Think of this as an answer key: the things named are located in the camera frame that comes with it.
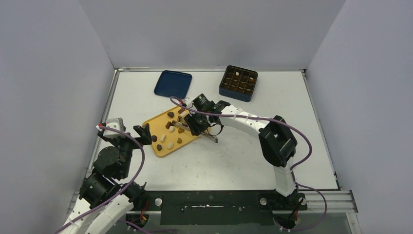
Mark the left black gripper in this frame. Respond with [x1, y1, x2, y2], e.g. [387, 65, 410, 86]
[100, 122, 151, 177]

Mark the yellow plastic tray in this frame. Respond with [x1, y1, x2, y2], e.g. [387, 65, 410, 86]
[143, 107, 198, 157]

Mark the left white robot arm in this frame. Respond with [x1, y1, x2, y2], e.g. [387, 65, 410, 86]
[56, 121, 152, 234]

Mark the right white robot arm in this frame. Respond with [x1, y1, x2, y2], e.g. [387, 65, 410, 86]
[184, 94, 297, 209]

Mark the white bar chocolate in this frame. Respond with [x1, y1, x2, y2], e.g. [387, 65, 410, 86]
[160, 135, 167, 142]

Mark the white swirl chocolate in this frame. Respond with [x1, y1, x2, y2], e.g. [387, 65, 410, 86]
[167, 142, 174, 150]

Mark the dark blue chocolate box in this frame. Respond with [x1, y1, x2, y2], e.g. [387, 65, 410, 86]
[219, 65, 258, 102]

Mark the dark blue box lid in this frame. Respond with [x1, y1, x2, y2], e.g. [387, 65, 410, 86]
[154, 70, 192, 99]

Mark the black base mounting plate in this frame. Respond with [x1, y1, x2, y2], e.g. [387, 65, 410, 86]
[113, 190, 310, 226]

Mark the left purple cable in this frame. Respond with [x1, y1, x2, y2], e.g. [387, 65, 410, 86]
[55, 125, 146, 234]

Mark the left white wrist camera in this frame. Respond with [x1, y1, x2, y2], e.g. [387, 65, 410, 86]
[103, 117, 126, 138]

